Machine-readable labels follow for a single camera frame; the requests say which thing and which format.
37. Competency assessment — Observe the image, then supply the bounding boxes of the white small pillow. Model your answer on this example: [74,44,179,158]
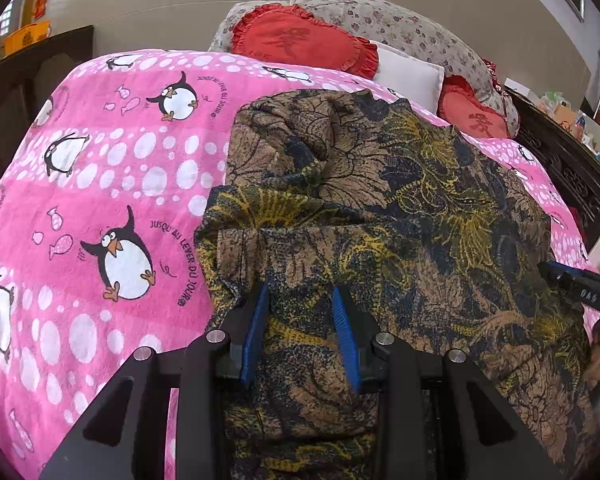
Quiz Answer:
[373,41,445,115]

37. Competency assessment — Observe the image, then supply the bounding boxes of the red heart ruffled cushion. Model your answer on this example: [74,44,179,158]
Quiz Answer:
[230,3,379,79]

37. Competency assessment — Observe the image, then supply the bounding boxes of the dark wooden side cabinet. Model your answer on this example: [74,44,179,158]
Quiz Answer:
[0,25,95,177]

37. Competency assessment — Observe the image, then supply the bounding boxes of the dark wooden bed frame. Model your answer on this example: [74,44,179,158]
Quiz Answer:
[506,89,600,250]

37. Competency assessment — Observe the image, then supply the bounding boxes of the floral beige pillow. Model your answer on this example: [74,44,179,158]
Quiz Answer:
[208,0,522,137]

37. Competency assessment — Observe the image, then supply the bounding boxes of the brown floral patterned garment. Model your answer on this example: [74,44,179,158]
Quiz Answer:
[195,90,600,479]

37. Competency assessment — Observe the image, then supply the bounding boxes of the pink penguin bed blanket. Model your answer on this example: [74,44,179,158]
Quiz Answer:
[0,50,584,479]

